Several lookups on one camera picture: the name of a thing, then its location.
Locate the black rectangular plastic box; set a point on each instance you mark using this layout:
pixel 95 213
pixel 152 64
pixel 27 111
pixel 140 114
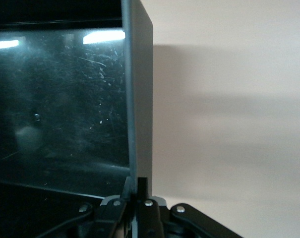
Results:
pixel 65 99

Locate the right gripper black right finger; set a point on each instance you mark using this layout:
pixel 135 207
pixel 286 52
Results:
pixel 152 218

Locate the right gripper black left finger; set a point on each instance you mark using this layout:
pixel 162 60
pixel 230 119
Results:
pixel 110 218

